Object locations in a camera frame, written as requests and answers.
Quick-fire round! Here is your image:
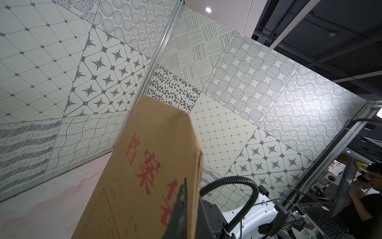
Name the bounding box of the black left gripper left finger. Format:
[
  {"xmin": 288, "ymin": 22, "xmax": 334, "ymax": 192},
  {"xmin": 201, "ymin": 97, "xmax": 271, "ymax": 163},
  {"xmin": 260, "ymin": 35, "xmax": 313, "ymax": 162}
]
[{"xmin": 162, "ymin": 178, "xmax": 188, "ymax": 239}]

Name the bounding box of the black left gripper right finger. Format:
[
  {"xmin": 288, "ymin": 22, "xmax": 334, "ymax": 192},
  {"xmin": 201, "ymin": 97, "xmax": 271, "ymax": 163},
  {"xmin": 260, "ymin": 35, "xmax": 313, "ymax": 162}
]
[{"xmin": 195, "ymin": 198, "xmax": 215, "ymax": 239}]

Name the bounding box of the brown kraft file bag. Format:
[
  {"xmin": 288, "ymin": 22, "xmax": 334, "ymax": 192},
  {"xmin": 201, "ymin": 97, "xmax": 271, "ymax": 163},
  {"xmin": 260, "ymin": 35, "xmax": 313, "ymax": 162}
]
[{"xmin": 73, "ymin": 96, "xmax": 203, "ymax": 239}]

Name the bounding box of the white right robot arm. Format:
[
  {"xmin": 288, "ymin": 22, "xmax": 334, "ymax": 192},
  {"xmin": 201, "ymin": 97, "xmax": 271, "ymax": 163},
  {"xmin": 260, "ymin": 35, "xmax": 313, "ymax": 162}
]
[{"xmin": 196, "ymin": 172, "xmax": 315, "ymax": 239}]

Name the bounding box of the black computer monitor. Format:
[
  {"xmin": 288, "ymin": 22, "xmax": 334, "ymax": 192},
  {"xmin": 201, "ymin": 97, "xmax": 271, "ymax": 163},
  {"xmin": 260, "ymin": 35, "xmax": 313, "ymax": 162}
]
[{"xmin": 329, "ymin": 158, "xmax": 358, "ymax": 218}]

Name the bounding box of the person in black shirt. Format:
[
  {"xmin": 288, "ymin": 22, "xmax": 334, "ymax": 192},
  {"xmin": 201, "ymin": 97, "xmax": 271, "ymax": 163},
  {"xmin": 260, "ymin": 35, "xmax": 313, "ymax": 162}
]
[{"xmin": 337, "ymin": 163, "xmax": 382, "ymax": 239}]

